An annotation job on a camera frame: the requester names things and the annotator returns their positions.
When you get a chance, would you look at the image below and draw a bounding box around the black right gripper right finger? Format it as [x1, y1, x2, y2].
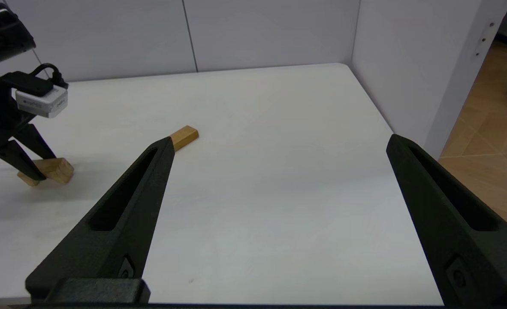
[386, 134, 507, 309]

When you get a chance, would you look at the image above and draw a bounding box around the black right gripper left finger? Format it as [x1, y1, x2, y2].
[25, 136, 176, 303]

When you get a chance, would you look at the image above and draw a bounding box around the arched wooden building block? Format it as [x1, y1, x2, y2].
[17, 157, 75, 187]

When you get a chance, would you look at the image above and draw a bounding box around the rectangular wooden building block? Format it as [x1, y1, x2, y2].
[169, 125, 199, 152]

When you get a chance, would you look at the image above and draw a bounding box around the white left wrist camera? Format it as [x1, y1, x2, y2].
[15, 84, 69, 119]

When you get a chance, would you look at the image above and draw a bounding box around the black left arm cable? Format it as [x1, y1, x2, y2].
[30, 63, 69, 89]

